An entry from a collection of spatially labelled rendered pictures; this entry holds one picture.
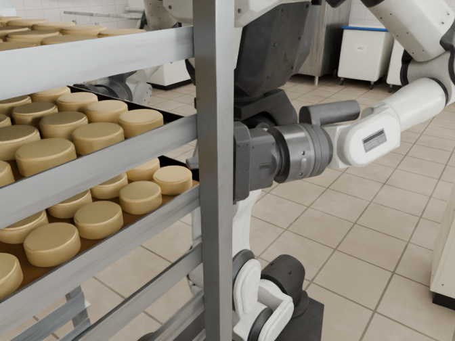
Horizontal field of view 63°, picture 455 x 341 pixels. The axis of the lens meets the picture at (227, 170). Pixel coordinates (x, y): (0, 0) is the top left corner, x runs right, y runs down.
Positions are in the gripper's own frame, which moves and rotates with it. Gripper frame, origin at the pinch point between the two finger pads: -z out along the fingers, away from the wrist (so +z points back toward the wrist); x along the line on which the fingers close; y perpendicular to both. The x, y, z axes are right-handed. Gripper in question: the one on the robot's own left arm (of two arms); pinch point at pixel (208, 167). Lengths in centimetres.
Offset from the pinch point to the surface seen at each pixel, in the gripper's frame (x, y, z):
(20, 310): 0.2, 18.8, -22.9
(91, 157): 10.7, 14.4, -15.5
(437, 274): -86, -31, 112
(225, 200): 0.2, 9.6, -1.1
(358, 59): -67, -344, 329
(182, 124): 10.3, 8.8, -5.8
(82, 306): -46, -28, -23
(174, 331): -17.6, 10.8, -9.0
